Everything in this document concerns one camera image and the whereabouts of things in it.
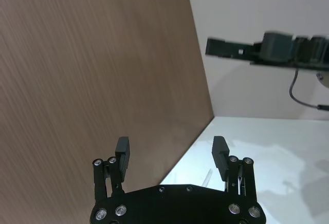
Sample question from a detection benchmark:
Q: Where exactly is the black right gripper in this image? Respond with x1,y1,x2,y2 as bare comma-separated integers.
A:
205,30,329,71

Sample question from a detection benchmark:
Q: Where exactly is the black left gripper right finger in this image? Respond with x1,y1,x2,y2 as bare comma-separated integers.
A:
211,136,258,201

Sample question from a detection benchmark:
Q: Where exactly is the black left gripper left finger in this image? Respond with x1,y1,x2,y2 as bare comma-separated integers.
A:
93,136,132,202

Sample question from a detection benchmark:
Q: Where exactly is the small white plastic strip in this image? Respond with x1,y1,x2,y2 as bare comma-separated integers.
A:
202,168,213,186

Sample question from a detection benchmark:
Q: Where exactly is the white curtain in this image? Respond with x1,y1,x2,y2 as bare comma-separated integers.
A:
185,0,329,121

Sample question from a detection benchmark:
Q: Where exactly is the white table cloth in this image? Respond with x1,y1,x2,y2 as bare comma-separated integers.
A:
158,116,329,224

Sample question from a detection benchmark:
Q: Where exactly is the thin dark gripper cable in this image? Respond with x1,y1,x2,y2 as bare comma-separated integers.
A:
289,69,329,111

